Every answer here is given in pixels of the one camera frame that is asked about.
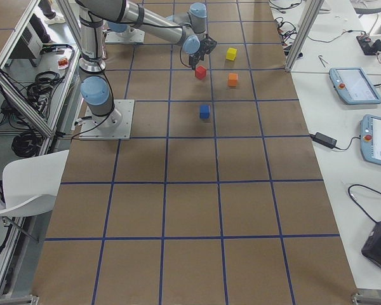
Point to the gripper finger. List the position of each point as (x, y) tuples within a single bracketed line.
[(197, 59), (191, 60)]

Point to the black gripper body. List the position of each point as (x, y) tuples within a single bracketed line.
[(198, 56)]

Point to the red block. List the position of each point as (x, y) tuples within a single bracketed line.
[(200, 72)]

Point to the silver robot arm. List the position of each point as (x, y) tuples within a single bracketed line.
[(128, 22)]

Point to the yellow block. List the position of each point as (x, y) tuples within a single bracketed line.
[(231, 54)]

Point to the orange block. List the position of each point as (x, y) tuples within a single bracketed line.
[(232, 80)]

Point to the blue block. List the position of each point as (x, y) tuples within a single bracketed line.
[(204, 111)]

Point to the allen key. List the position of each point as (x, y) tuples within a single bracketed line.
[(322, 60)]

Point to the black power brick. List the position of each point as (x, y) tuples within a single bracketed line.
[(324, 140)]

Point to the far teach pendant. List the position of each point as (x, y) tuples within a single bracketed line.
[(353, 86)]

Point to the teach pendant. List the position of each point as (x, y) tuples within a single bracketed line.
[(353, 86), (370, 138)]

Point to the near teach pendant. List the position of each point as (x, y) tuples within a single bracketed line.
[(370, 138)]

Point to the white chair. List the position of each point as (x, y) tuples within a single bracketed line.
[(31, 185)]

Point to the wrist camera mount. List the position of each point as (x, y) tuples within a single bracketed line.
[(210, 44)]

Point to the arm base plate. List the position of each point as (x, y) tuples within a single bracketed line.
[(129, 36), (117, 126)]

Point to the aluminium frame post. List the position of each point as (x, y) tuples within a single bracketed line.
[(307, 19)]

